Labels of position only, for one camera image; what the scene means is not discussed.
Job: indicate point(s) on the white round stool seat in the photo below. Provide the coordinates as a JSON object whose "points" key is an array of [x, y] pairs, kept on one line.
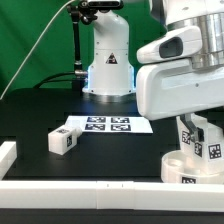
{"points": [[177, 167]]}

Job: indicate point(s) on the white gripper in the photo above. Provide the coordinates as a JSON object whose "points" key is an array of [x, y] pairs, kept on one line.
{"points": [[174, 88]]}

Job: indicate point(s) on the white front barrier rail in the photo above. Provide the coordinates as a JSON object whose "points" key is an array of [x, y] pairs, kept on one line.
{"points": [[111, 195]]}

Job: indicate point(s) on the black camera on mount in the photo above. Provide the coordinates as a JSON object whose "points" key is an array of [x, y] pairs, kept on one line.
{"points": [[101, 4]]}

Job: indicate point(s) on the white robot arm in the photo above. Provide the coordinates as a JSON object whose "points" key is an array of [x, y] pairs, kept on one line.
{"points": [[194, 31]]}

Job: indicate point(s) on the paper sheet with tags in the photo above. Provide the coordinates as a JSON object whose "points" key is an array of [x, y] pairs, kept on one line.
{"points": [[110, 124]]}

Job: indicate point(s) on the white left barrier block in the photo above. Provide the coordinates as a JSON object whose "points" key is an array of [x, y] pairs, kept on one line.
{"points": [[8, 154]]}

